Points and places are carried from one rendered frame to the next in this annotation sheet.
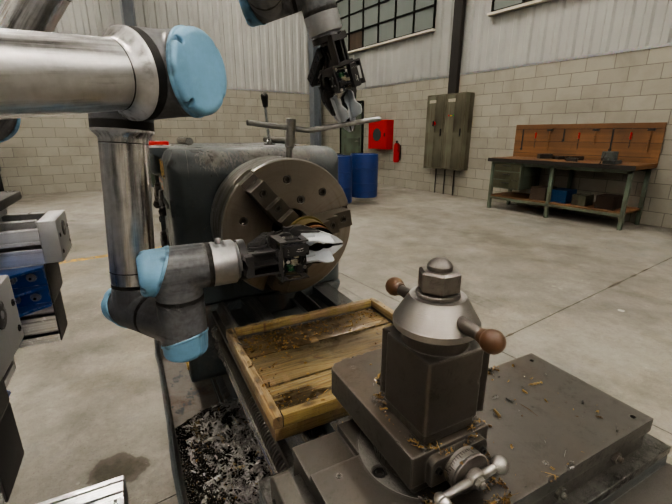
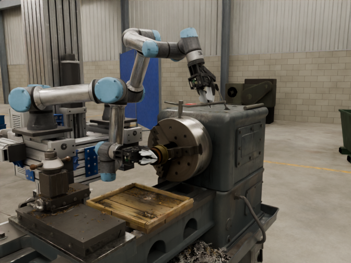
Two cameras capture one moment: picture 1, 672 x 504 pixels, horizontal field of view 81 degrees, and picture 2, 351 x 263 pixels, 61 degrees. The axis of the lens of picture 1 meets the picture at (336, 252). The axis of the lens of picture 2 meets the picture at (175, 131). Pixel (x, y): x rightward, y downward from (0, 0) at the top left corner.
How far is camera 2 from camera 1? 121 cm
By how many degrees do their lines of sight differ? 63
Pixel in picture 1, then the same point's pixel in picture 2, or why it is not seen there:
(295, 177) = (173, 127)
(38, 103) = (67, 100)
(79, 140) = (323, 90)
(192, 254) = (106, 145)
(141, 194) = (114, 124)
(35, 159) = (295, 100)
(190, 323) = (103, 168)
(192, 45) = (102, 83)
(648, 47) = not seen: outside the picture
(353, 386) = not seen: hidden behind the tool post
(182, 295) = (101, 157)
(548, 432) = (68, 223)
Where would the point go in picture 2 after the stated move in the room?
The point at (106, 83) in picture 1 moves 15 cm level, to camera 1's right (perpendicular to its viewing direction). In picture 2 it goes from (81, 95) to (86, 97)
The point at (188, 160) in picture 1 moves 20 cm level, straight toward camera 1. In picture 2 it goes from (163, 114) to (134, 117)
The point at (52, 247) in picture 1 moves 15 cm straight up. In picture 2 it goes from (125, 138) to (124, 114)
